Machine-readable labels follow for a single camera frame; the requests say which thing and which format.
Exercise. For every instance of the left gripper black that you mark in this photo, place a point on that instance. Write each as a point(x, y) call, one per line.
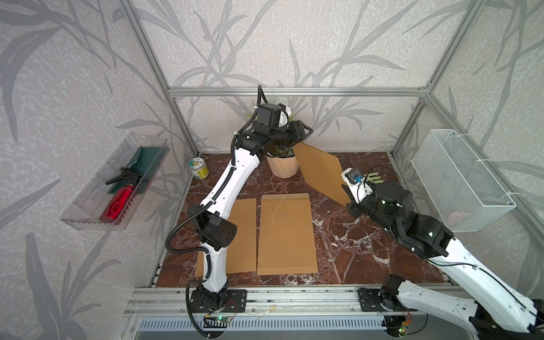
point(297, 134)

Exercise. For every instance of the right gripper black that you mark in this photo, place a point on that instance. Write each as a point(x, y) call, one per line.
point(353, 209)

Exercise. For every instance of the brown file bag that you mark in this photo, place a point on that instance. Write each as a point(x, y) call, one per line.
point(242, 252)
point(286, 236)
point(322, 171)

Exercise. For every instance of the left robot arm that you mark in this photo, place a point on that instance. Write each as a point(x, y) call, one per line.
point(215, 233)

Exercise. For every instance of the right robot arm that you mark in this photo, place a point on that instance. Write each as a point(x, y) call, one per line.
point(493, 310)

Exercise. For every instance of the green garden fork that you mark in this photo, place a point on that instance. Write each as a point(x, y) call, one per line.
point(373, 178)

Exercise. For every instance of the green plant white flowers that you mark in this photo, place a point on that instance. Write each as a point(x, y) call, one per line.
point(280, 148)

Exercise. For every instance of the pink flower pot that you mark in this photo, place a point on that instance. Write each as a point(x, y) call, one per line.
point(283, 167)

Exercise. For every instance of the dark green cloth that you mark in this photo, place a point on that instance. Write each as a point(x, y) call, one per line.
point(139, 171)

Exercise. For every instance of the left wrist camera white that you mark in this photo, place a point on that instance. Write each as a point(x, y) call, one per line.
point(285, 115)

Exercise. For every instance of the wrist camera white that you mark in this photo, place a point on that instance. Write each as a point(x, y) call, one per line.
point(285, 115)
point(355, 186)

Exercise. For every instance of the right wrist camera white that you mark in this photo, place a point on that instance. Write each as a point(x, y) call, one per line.
point(355, 186)

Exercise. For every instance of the white wire mesh basket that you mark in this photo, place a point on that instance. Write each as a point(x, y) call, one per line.
point(467, 196)

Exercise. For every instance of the clear plastic wall tray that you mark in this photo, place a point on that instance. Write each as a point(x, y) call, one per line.
point(85, 212)

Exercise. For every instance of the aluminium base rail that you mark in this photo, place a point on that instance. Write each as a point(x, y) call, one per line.
point(261, 301)

